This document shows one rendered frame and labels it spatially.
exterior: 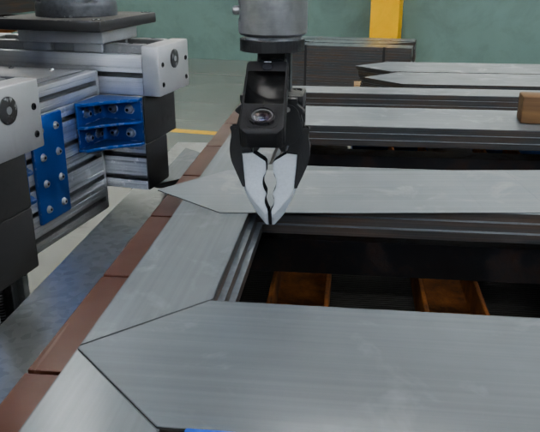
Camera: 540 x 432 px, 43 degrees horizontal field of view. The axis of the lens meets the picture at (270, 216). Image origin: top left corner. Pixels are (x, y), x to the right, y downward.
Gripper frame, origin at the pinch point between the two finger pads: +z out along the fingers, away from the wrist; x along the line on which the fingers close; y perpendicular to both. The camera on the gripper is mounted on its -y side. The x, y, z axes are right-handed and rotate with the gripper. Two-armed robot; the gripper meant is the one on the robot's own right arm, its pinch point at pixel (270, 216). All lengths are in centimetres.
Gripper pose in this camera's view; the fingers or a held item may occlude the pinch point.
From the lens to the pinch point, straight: 79.8
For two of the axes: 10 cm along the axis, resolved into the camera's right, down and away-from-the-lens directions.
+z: 0.0, 9.4, 3.5
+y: 1.1, -3.5, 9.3
